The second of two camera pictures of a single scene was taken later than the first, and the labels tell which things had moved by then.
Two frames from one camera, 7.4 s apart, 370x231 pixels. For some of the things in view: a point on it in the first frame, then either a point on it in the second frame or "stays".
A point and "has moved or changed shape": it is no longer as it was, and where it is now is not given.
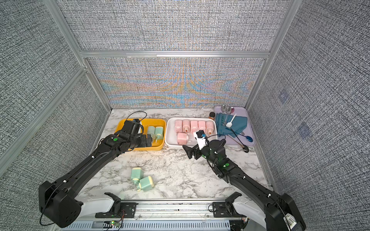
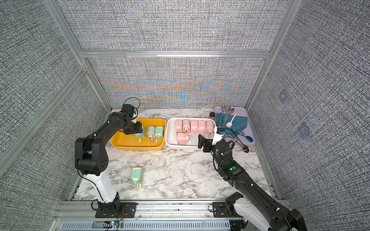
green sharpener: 151,130 stays
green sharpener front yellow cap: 146,183 has moved or changed shape
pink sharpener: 178,126 stays
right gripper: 197,150 to 205,141
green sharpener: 159,133 stays
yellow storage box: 147,122 stays
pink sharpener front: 182,138 stays
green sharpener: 137,173 stays
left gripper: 144,143 to 139,128
